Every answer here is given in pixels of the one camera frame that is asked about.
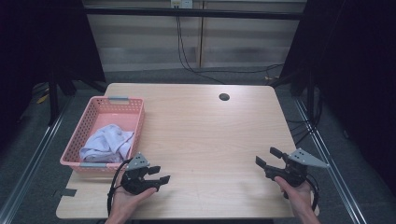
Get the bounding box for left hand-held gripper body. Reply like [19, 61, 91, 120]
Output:
[120, 152, 161, 196]

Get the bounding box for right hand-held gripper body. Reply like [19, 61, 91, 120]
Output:
[264, 147, 331, 188]

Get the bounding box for white patterned cloth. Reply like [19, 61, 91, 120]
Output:
[78, 124, 135, 163]

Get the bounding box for pink plastic basket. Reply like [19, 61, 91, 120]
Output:
[59, 95, 146, 175]

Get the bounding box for person's right hand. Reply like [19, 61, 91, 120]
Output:
[274, 175, 316, 218]

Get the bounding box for person's left hand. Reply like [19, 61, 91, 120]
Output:
[106, 169, 158, 220]

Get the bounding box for black metal stand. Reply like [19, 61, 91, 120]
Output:
[269, 68, 316, 123]
[46, 69, 108, 127]

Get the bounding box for black tape strip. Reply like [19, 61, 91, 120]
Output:
[53, 188, 78, 198]

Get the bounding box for dark curtain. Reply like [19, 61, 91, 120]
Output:
[279, 0, 396, 197]
[0, 0, 107, 150]

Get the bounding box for yellow object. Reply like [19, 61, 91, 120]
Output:
[35, 92, 50, 105]

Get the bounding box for black horizontal bar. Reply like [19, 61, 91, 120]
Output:
[83, 7, 304, 21]

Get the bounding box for left hand-held gripper cable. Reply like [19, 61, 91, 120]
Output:
[106, 158, 134, 217]

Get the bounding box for black floor cables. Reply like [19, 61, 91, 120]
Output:
[286, 87, 324, 147]

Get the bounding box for black power cable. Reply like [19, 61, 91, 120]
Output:
[177, 7, 285, 76]
[176, 7, 226, 85]

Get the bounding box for white wall socket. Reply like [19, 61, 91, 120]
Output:
[170, 0, 194, 9]

